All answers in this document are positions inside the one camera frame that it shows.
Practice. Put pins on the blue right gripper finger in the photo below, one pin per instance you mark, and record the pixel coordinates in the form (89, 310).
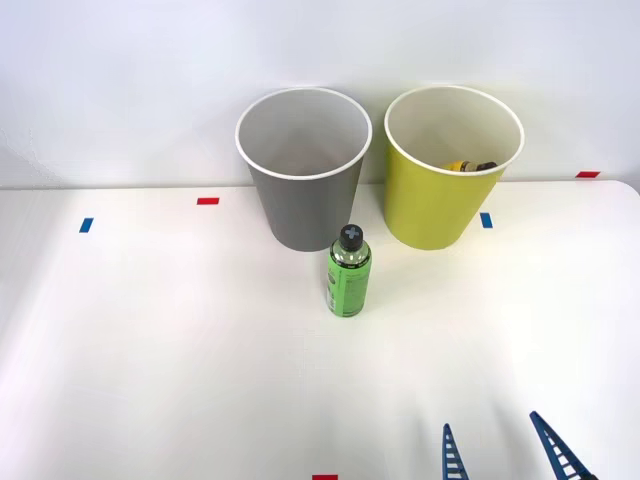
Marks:
(560, 452)
(452, 457)

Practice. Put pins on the green label plastic bottle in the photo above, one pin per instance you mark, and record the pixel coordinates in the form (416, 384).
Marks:
(348, 285)

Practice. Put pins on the yellow-green plastic waste bin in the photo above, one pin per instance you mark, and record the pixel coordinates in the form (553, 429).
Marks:
(430, 205)

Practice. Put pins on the grey plastic waste bin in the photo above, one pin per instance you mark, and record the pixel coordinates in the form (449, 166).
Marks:
(305, 210)

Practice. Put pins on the yellow plastic bottle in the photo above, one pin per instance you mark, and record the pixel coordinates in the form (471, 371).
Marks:
(465, 166)

